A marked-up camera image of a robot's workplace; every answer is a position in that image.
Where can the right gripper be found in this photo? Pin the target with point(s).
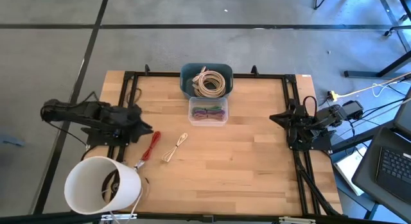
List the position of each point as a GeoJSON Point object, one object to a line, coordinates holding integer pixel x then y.
{"type": "Point", "coordinates": [293, 119]}

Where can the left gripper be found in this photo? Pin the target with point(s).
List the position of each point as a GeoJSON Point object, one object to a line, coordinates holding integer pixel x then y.
{"type": "Point", "coordinates": [131, 124]}

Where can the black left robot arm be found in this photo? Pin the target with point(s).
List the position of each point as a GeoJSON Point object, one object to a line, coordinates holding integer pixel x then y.
{"type": "Point", "coordinates": [80, 113]}

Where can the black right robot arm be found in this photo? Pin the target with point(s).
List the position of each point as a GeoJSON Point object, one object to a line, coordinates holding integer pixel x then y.
{"type": "Point", "coordinates": [327, 116]}

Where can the clear plastic bin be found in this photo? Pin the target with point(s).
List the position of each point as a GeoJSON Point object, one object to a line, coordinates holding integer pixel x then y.
{"type": "Point", "coordinates": [191, 121]}

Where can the yellow power plug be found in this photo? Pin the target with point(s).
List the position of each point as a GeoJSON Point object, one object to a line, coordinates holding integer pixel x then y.
{"type": "Point", "coordinates": [333, 96]}

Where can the teal plastic bin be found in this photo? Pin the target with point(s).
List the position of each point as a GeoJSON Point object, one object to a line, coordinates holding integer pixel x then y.
{"type": "Point", "coordinates": [184, 79]}

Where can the white cylindrical lampshade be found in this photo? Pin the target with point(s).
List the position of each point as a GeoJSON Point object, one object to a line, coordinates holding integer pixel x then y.
{"type": "Point", "coordinates": [86, 182]}

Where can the white book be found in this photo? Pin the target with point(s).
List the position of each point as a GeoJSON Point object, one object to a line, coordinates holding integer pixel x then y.
{"type": "Point", "coordinates": [350, 169]}

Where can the black laptop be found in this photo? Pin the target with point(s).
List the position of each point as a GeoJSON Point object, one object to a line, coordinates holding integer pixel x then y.
{"type": "Point", "coordinates": [385, 172]}

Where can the dark laptop screen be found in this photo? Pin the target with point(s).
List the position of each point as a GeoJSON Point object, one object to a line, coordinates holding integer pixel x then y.
{"type": "Point", "coordinates": [404, 118]}

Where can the black aluminium table frame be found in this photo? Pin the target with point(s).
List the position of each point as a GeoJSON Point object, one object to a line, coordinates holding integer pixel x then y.
{"type": "Point", "coordinates": [257, 75]}

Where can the silver metal bracket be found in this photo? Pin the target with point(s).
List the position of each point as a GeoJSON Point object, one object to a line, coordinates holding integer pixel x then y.
{"type": "Point", "coordinates": [297, 220]}
{"type": "Point", "coordinates": [118, 216]}

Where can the black desk frame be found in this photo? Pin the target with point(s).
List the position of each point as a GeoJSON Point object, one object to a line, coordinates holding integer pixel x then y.
{"type": "Point", "coordinates": [388, 68]}

